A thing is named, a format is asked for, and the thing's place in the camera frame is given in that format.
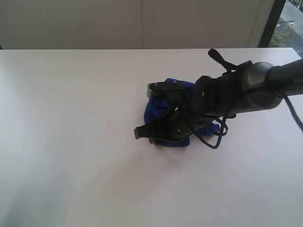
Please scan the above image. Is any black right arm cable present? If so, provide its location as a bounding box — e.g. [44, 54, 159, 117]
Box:
[189, 48, 303, 150]

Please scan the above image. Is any blue towel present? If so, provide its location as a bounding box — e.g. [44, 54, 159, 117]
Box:
[144, 81, 220, 148]

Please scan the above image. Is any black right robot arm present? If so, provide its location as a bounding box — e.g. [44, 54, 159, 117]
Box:
[134, 60, 303, 143]

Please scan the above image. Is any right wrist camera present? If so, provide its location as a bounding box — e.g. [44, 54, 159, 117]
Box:
[147, 79, 185, 98]

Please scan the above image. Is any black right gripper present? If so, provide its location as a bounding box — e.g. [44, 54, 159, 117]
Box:
[134, 75, 237, 143]

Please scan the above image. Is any black window frame post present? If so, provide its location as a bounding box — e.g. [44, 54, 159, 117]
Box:
[258, 0, 286, 48]

